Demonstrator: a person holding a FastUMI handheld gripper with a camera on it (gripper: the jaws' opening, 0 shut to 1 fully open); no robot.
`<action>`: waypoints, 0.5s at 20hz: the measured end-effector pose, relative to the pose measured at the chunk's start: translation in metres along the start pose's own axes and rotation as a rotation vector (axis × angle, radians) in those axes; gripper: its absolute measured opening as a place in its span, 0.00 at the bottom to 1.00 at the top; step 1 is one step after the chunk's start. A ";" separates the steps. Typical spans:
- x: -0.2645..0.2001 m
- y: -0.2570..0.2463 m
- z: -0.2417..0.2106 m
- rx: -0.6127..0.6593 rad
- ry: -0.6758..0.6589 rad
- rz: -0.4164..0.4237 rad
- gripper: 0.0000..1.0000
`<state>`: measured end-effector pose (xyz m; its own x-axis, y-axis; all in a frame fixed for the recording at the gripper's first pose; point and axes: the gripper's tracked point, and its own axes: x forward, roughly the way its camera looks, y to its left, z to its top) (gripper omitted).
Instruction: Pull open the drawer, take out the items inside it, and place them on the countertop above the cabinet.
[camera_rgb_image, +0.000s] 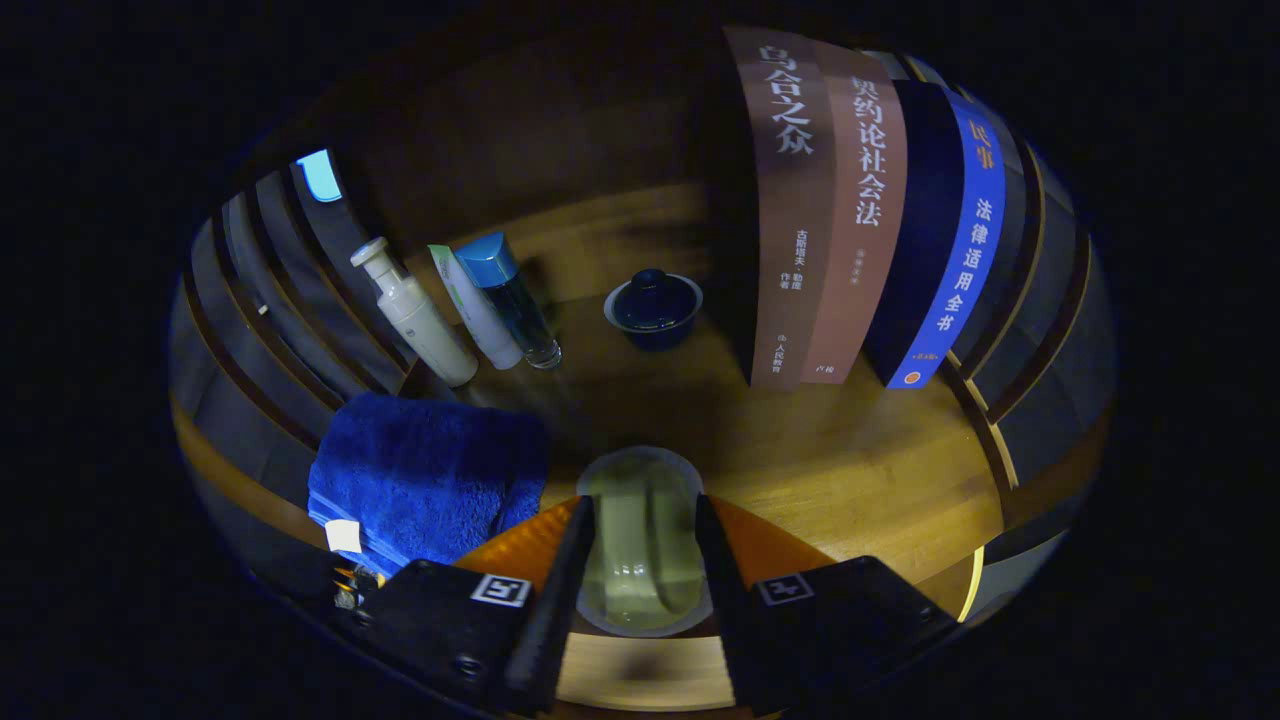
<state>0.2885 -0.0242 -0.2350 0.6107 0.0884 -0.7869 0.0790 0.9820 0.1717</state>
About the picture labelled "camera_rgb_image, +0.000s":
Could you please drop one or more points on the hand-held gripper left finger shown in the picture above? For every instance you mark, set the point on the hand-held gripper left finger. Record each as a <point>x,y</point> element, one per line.
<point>560,600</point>

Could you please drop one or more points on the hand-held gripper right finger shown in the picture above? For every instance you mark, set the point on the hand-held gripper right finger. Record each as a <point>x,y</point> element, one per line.
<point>730,620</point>

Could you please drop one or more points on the pale green soap with dish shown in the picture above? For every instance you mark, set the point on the pale green soap with dish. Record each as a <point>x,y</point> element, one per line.
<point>640,540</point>

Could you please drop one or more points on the wooden countertop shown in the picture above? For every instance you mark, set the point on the wooden countertop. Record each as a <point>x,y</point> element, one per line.
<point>850,470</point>

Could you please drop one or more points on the wooden cabinet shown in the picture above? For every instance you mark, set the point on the wooden cabinet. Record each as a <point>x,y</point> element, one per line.
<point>560,130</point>

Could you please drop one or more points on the blue folded towel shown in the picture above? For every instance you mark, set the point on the blue folded towel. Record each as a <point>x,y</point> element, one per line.
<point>420,470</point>

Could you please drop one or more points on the white green tube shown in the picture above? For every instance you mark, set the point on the white green tube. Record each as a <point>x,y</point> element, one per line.
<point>480,320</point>

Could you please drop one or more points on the blue lidded teacup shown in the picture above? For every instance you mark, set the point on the blue lidded teacup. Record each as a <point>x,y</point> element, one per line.
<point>652,310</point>

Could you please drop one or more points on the white pump bottle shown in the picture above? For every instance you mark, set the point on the white pump bottle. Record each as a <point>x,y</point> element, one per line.
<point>420,320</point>

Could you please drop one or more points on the teal bottle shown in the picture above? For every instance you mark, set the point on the teal bottle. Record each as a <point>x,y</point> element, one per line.
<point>510,290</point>

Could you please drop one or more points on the dark brown book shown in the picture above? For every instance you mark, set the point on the dark brown book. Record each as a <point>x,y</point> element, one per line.
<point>790,200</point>

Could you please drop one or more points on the blue book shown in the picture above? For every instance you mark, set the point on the blue book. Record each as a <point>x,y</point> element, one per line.
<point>960,250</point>

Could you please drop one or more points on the light brown book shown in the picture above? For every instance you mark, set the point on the light brown book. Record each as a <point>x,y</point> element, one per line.
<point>865,200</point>

